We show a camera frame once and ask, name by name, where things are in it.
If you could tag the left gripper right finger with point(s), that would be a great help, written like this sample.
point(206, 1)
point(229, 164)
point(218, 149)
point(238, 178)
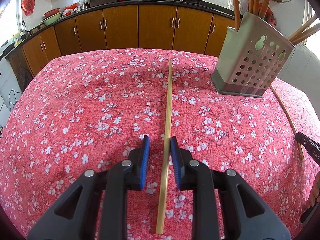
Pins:
point(245, 215)

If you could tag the red plastic bag on wall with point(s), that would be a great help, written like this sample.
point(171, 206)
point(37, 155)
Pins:
point(28, 7)

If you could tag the person's right hand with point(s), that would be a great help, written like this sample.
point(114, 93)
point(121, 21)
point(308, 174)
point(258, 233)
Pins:
point(314, 193)

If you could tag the left window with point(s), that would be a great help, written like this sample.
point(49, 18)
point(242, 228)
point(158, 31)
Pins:
point(10, 20)

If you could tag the red basin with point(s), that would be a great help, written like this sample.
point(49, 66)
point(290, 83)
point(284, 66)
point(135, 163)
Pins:
point(51, 12)

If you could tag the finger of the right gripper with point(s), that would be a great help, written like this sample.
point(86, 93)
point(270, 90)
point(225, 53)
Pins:
point(311, 146)

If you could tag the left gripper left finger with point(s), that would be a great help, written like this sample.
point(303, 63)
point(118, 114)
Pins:
point(96, 202)

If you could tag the black countertop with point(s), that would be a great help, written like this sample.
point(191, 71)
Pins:
point(203, 6)

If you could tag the lower wooden kitchen cabinets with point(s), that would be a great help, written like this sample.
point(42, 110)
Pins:
point(156, 26)

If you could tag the red floral tablecloth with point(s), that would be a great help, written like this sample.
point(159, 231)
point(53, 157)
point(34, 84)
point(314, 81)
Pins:
point(89, 110)

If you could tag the window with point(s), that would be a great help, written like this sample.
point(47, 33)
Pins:
point(10, 20)
point(312, 43)

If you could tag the green basin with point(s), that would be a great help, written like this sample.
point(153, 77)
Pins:
point(51, 19)

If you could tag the right window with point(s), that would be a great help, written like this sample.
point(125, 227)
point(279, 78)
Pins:
point(312, 43)

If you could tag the green perforated utensil holder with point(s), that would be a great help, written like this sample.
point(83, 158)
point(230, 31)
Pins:
point(251, 58)

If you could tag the yellow detergent bottle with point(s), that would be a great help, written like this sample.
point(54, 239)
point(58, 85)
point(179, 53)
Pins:
point(17, 39)

